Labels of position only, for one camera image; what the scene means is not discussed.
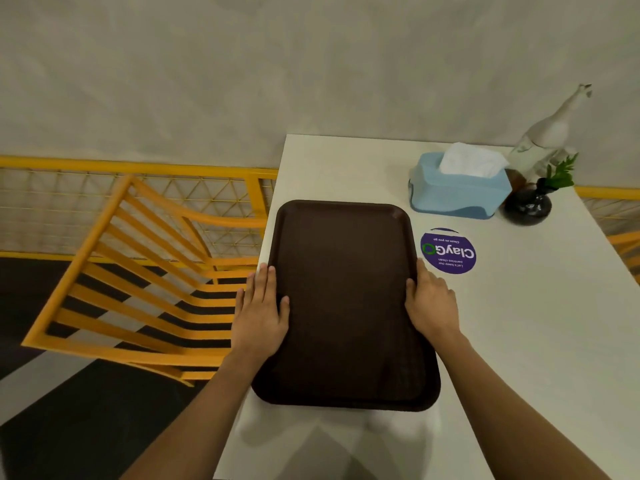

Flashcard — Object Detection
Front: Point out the person's right hand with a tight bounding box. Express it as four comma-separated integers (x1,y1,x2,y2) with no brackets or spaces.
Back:
404,258,464,346

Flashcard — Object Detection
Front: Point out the person's left hand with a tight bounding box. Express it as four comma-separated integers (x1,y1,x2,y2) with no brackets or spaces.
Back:
231,263,291,363

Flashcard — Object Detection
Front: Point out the dark brown plastic tray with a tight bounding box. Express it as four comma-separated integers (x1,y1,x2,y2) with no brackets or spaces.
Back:
251,199,442,413

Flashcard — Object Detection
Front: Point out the person's left forearm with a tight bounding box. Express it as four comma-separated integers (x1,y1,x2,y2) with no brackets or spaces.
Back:
120,345,273,480

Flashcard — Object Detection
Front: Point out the person's right forearm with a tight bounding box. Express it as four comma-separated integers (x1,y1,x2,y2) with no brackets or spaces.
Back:
439,333,614,480

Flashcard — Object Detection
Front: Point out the round purple table sticker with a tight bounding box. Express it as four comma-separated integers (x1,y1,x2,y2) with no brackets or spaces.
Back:
420,227,477,275

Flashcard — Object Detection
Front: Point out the light blue tissue box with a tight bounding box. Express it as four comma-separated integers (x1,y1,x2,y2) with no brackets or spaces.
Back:
408,152,513,220

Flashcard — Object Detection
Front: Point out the yellow slatted wooden chair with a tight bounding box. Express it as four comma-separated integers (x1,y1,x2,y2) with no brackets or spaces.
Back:
21,174,269,388
606,231,640,285

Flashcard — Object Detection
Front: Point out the round black vase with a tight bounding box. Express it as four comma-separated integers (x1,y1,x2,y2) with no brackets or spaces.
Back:
503,182,553,226

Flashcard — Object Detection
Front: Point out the white tissue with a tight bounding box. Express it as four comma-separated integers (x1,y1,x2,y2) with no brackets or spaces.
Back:
439,142,511,179

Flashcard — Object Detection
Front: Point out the green plant sprig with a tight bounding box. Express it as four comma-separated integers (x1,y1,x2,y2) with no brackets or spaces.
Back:
542,153,579,191

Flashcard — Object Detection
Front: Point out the yellow metal mesh railing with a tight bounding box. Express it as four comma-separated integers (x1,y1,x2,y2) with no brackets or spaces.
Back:
0,155,640,268

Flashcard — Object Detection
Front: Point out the white giraffe figurine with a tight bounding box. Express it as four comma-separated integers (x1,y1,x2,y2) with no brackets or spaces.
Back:
508,83,593,179

